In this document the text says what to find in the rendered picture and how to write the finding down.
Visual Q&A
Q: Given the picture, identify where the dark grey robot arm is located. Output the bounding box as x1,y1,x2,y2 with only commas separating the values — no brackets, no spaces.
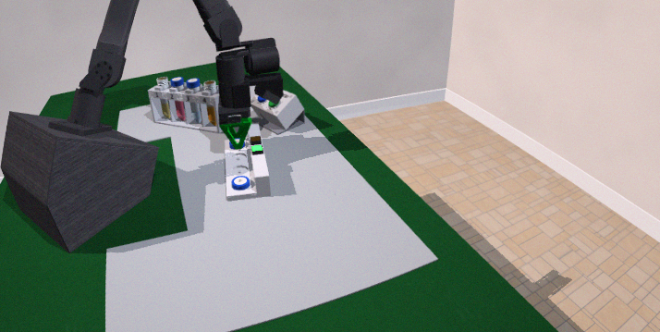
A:
48,0,283,136

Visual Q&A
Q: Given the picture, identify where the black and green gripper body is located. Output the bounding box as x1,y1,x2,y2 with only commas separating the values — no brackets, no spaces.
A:
218,79,251,125

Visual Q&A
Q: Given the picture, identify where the white four-tube rack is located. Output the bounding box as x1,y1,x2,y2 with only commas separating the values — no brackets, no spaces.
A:
148,81,222,133

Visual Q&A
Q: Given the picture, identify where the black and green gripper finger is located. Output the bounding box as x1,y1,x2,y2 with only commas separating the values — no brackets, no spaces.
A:
219,117,251,150
229,127,243,139

